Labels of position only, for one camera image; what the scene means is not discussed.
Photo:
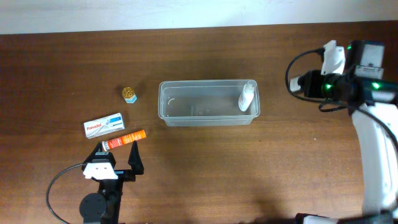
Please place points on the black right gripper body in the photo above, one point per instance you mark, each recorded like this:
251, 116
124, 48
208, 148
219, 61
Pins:
323, 86

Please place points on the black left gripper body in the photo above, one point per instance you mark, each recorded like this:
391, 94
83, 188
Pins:
124, 175

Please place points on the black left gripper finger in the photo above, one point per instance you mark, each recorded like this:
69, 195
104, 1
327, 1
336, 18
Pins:
134, 158
98, 156

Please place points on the white Panadol box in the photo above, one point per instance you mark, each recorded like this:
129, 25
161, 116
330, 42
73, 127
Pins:
101, 126

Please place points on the small jar gold lid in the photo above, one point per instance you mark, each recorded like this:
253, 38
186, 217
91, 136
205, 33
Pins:
129, 95

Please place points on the white squeeze bottle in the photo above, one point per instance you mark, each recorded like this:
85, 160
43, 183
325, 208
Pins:
247, 95

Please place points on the dark bottle white cap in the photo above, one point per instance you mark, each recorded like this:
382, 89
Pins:
294, 84

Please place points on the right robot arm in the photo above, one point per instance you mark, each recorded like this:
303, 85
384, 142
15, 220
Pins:
351, 79

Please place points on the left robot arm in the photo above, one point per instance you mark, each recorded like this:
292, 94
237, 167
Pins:
104, 205

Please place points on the clear plastic container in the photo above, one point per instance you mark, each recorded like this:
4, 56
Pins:
205, 103

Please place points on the orange tube white cap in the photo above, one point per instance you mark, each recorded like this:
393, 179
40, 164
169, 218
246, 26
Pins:
126, 139

